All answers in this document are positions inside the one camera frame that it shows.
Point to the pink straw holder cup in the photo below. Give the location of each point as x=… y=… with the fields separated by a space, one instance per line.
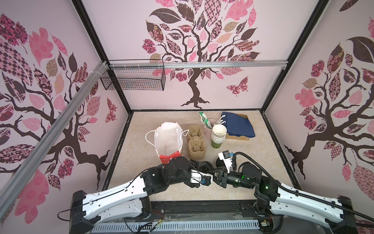
x=208 y=130

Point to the dark blue napkin stack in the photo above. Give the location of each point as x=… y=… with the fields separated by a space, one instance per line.
x=238 y=124

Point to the brown pulp cup carrier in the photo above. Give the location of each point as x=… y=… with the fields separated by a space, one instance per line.
x=196 y=144

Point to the aluminium rail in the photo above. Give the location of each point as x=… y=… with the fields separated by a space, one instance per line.
x=22 y=176
x=217 y=64

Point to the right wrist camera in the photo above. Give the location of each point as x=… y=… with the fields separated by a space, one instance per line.
x=226 y=158

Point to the red and white paper bag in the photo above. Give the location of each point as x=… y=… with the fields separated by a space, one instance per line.
x=167 y=140

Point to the aluminium rail back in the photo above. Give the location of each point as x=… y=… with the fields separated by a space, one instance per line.
x=217 y=64

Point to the white slotted cable duct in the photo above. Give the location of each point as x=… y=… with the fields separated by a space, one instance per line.
x=174 y=227

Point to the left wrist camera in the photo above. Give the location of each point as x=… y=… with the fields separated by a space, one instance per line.
x=201 y=179

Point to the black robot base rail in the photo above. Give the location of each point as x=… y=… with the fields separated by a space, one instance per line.
x=159 y=209

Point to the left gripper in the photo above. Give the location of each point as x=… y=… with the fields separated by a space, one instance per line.
x=190 y=184

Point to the black wire basket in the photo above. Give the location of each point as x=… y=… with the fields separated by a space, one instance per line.
x=135 y=74

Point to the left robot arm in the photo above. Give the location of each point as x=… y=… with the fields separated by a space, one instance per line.
x=126 y=200

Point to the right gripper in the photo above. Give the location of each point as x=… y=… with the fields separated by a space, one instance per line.
x=219 y=178

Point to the green wrapped straw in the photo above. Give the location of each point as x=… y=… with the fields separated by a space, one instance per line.
x=205 y=120

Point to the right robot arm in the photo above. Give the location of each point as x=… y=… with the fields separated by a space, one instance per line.
x=273 y=199

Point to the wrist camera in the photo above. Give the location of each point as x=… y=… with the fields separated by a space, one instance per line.
x=226 y=158
x=201 y=179

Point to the stack of paper cups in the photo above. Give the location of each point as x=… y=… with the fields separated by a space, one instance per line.
x=218 y=135

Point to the black plastic cup lid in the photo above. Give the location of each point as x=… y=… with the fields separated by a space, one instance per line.
x=204 y=167

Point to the aluminium rail left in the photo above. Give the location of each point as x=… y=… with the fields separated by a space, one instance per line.
x=22 y=176

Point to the brown cardboard box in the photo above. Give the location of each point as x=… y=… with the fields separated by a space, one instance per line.
x=238 y=137

